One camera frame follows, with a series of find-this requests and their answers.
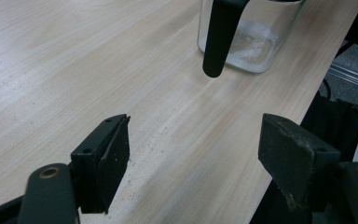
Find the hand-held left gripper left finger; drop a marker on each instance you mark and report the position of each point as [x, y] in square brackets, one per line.
[102, 165]

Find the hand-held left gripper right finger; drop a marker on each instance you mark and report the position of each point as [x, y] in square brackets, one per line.
[295, 158]

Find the square glass jar black lid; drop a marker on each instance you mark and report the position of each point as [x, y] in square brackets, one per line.
[261, 46]

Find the dark cloth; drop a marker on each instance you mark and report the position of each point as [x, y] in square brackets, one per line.
[335, 124]

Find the aluminium floor rail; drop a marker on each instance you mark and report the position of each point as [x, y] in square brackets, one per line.
[354, 77]

